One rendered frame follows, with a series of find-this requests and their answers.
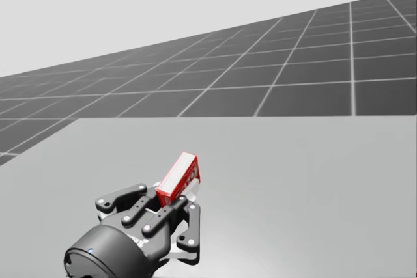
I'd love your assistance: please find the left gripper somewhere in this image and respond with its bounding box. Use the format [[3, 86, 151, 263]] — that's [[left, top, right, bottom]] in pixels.
[[63, 182, 201, 278]]

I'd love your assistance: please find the red carton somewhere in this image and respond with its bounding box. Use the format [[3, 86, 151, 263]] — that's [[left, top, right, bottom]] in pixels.
[[155, 151, 201, 209]]

